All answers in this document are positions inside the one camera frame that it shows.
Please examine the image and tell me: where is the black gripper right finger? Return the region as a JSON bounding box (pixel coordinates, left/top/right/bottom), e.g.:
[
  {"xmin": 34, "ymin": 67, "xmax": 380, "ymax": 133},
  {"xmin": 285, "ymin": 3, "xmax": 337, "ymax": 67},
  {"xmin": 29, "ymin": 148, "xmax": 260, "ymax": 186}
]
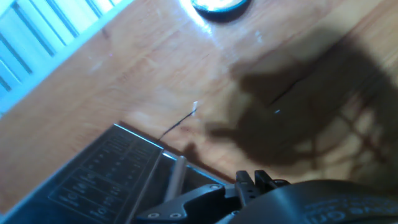
[{"xmin": 254, "ymin": 169, "xmax": 292, "ymax": 195}]

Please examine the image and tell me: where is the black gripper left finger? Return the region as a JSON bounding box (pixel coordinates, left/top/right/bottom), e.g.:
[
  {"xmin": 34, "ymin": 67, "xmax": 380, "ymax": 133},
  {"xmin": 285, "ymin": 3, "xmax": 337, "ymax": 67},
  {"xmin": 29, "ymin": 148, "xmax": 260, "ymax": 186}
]
[{"xmin": 135, "ymin": 169, "xmax": 259, "ymax": 224}]

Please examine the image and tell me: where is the dark bowl yellow inside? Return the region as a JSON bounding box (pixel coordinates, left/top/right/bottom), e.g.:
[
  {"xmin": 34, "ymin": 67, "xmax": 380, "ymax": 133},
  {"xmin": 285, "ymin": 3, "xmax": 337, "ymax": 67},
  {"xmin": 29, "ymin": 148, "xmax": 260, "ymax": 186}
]
[{"xmin": 190, "ymin": 0, "xmax": 252, "ymax": 23}]

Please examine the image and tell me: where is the silver microwave oven body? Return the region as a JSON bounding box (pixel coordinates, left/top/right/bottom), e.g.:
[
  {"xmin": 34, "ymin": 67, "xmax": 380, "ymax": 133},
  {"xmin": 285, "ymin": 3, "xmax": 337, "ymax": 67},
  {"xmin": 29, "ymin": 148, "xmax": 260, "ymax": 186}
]
[{"xmin": 0, "ymin": 123, "xmax": 165, "ymax": 224}]

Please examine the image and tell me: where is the wooden board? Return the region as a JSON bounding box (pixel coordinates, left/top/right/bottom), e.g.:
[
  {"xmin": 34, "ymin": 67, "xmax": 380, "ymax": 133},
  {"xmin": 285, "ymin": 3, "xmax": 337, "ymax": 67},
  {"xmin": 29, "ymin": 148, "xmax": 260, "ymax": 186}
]
[{"xmin": 0, "ymin": 0, "xmax": 398, "ymax": 215}]

